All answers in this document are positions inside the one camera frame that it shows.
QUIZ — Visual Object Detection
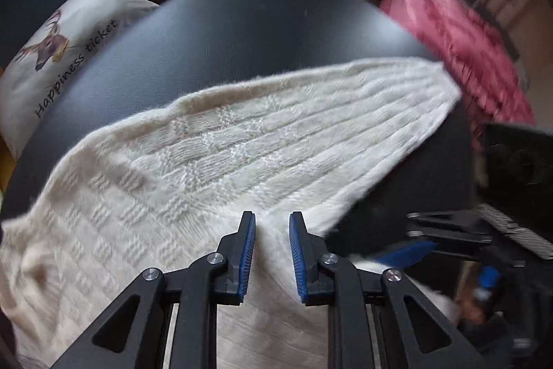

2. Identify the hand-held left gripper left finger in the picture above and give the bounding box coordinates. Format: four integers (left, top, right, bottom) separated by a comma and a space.
49, 210, 256, 369

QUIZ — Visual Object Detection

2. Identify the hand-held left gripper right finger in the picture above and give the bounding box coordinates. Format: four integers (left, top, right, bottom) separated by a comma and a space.
289, 211, 485, 369

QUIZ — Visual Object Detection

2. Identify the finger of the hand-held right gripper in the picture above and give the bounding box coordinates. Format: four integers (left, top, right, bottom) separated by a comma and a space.
376, 241, 487, 268
406, 210, 493, 242

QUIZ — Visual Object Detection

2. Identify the cream knitted sweater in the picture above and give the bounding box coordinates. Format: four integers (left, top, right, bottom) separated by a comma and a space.
0, 58, 463, 369

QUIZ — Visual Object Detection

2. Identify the red ruffled cloth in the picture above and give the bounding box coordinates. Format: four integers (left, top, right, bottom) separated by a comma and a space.
380, 0, 536, 154

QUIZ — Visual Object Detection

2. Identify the white deer print pillow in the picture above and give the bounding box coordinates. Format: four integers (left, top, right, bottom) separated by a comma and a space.
0, 0, 160, 160

